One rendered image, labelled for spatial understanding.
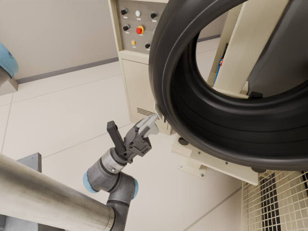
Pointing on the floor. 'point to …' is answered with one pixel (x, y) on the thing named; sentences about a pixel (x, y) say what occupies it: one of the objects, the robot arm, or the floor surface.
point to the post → (247, 45)
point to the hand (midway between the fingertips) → (154, 115)
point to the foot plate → (200, 173)
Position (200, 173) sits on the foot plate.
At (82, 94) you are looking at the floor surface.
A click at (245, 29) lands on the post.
